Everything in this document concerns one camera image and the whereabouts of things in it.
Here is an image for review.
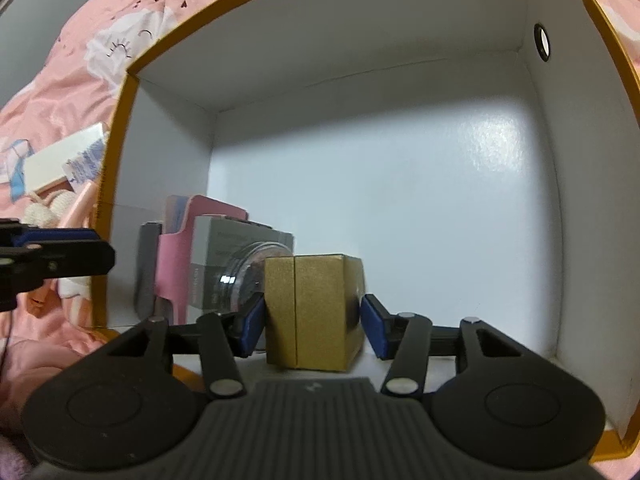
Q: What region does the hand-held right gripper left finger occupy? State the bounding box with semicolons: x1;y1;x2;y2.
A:
107;292;266;402

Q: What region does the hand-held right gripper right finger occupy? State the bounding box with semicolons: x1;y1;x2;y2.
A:
361;294;526;401

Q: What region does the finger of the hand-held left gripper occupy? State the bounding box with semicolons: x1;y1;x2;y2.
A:
0;241;117;312
0;219;99;250

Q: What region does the gold box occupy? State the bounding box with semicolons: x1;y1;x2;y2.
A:
264;253;366;373

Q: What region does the grey case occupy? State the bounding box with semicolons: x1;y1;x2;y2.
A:
134;221;163;317

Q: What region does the pink box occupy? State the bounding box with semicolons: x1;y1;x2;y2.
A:
155;195;249;326

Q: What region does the orange cardboard box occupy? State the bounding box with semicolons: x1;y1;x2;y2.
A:
90;0;640;462

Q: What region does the white pink crocheted toy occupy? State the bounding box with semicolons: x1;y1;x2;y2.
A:
22;189;76;226

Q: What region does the white flat box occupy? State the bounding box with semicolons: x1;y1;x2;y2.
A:
24;122;110;193

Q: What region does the clear packet with printed label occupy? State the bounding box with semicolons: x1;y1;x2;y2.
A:
64;136;108;196

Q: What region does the purple fuzzy cloth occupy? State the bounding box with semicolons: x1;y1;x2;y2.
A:
0;435;36;480

